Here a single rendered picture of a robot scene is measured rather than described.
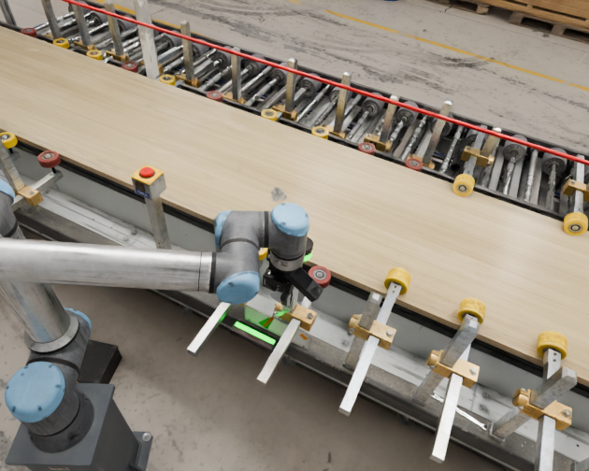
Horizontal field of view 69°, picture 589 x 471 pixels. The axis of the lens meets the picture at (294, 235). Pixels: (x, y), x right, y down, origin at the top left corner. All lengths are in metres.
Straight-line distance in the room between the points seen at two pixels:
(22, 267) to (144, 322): 1.58
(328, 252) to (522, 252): 0.75
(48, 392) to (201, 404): 0.97
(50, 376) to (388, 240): 1.19
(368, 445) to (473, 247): 1.04
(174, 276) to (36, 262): 0.26
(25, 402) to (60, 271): 0.58
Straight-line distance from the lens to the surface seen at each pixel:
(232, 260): 0.92
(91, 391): 1.71
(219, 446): 2.18
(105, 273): 0.94
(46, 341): 1.48
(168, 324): 2.47
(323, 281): 1.48
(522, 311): 1.67
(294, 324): 1.43
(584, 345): 1.71
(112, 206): 2.11
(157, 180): 1.38
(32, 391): 1.46
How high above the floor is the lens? 2.09
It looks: 47 degrees down
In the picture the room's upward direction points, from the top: 7 degrees clockwise
